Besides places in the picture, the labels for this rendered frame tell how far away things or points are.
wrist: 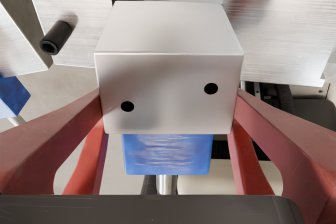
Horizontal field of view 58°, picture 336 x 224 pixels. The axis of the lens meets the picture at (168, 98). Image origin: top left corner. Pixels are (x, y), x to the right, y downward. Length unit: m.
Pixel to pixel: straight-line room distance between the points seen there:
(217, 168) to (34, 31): 0.32
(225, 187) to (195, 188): 0.04
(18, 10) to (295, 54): 0.18
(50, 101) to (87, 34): 1.55
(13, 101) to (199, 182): 0.28
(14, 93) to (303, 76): 0.23
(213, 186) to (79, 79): 1.15
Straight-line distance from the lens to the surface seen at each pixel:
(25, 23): 0.25
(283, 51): 0.16
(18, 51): 0.26
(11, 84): 0.29
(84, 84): 1.53
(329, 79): 0.30
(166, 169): 0.15
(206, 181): 0.46
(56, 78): 1.57
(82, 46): 0.18
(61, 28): 0.17
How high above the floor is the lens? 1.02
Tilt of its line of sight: 45 degrees down
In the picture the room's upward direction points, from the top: 168 degrees counter-clockwise
